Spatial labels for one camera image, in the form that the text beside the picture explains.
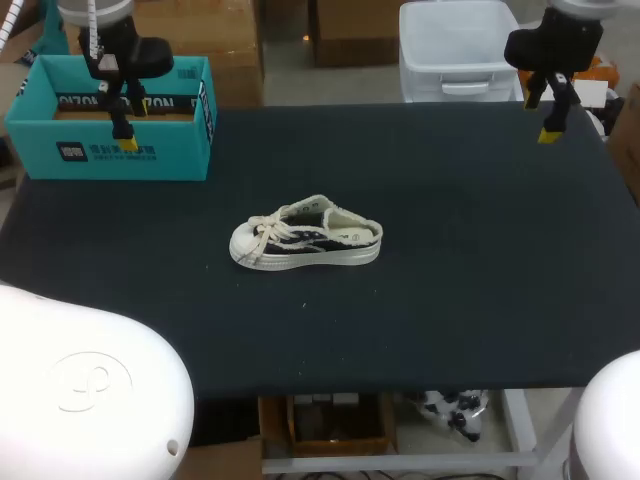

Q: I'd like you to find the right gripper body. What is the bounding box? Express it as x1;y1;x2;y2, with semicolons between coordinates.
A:
503;8;604;77

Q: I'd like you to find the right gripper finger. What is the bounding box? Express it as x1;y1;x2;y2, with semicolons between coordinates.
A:
537;72;582;146
522;70;548;112

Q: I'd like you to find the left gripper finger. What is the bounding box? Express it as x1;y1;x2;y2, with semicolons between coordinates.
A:
125;77;149;118
99;78;138;150

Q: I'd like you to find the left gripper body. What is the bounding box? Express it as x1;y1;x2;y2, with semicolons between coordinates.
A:
77;16;175;84

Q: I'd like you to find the cream and black canvas shoe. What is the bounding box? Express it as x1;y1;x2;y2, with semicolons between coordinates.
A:
228;194;385;274

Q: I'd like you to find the shoe insole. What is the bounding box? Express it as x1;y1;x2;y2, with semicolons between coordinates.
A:
325;224;377;245

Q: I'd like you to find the black and white patterned shoe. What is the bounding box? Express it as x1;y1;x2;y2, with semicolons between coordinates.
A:
403;389;490;444

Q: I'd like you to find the open cardboard box with blocks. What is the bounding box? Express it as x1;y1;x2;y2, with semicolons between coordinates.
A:
257;393;400;459

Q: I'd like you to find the teal cardboard box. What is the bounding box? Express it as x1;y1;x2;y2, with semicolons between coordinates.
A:
3;53;219;182

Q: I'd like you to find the large brown cardboard box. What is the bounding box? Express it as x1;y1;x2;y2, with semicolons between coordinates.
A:
132;0;265;108

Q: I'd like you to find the white plastic storage bin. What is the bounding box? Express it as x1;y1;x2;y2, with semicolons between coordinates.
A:
398;0;527;105

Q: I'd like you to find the white cable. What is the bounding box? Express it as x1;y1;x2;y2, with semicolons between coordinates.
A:
0;0;105;59

